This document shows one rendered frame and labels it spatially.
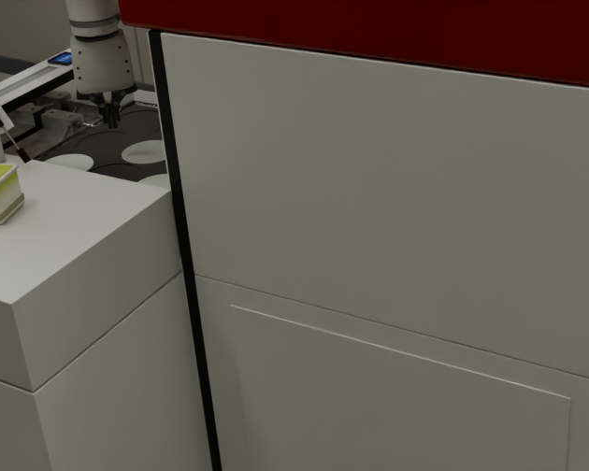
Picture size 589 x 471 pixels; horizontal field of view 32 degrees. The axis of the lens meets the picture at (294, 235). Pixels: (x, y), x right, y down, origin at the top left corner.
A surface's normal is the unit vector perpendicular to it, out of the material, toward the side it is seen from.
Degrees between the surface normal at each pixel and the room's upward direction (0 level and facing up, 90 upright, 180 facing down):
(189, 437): 90
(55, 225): 0
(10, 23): 90
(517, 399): 90
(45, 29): 90
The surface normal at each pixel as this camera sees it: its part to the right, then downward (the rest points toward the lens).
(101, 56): 0.25, 0.48
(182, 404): 0.86, 0.20
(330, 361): -0.50, 0.46
